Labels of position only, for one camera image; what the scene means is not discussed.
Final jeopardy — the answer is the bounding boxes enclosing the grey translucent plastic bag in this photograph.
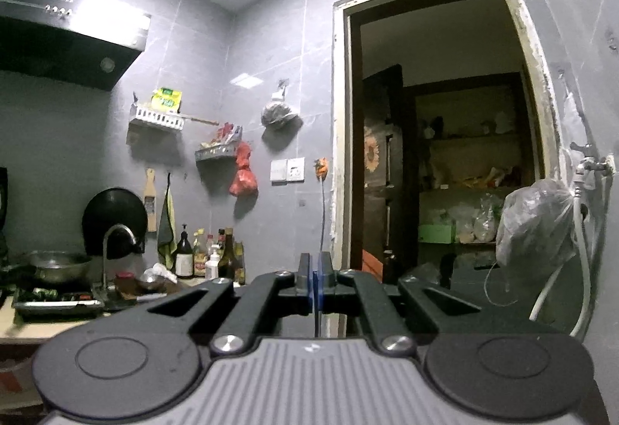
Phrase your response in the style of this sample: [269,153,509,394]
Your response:
[496,178,578,267]

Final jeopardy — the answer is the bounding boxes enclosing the red packets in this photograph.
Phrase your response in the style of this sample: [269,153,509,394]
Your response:
[210,124,243,149]

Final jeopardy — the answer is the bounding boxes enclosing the wooden spatula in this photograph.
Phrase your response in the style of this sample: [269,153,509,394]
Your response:
[144,168,158,232]

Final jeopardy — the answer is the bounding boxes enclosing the row of condiment bottles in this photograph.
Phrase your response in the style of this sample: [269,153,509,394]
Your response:
[174,224,247,285]

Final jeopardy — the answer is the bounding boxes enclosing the yellow packet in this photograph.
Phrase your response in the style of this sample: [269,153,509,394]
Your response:
[151,87,185,112]

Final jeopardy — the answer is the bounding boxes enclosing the metal tray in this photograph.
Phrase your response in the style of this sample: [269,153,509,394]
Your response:
[12,287,104,317]

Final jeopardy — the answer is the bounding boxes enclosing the thin hanging cable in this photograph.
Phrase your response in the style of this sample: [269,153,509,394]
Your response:
[319,177,326,256]

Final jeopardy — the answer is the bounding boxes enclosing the wooden shelf unit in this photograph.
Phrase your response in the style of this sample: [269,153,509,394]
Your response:
[404,73,545,261]

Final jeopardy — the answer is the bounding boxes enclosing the green box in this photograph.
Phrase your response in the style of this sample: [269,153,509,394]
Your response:
[417,223,457,243]

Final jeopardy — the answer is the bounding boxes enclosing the white cloth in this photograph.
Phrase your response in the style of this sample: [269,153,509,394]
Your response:
[145,263,180,283]

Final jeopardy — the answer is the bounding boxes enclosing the red plastic bag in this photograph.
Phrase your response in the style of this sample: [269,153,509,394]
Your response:
[229,142,258,197]

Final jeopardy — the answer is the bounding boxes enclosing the curved sink faucet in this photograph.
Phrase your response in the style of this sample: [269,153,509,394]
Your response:
[101,223,139,290]

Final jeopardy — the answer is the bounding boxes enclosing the black range hood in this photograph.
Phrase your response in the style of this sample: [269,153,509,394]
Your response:
[0,0,152,92]

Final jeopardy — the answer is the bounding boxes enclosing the metal wall faucet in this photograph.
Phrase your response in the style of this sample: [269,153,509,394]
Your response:
[569,142,616,194]

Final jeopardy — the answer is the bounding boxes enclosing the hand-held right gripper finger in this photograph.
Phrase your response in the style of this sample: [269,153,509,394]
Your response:
[48,253,314,355]
[313,253,576,355]

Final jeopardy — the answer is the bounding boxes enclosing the white door frame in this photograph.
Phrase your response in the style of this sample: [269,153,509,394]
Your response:
[331,0,566,339]

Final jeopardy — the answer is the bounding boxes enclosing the sunflower picture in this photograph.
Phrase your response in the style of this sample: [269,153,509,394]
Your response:
[364,127,388,173]

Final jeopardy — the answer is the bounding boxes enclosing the hanging bag of dried goods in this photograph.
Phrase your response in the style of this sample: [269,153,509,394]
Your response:
[261,79,299,130]

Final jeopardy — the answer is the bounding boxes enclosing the metal pan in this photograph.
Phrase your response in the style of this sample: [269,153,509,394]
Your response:
[26,250,94,288]

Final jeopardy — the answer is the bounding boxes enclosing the black wok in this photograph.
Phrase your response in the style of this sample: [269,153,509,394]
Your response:
[81,187,148,260]

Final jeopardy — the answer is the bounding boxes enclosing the white hose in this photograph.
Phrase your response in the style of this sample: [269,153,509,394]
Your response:
[529,185,607,343]

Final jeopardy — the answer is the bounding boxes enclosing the white wall rack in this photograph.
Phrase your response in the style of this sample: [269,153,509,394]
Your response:
[128,105,185,132]

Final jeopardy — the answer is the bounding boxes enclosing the green hanging cloth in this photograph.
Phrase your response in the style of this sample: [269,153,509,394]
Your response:
[157,185,178,270]

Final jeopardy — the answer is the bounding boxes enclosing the metal wall rack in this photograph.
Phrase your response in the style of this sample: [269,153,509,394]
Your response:
[195,142,241,165]

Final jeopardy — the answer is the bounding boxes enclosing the dark wooden door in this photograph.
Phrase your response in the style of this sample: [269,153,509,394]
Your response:
[362,64,404,283]

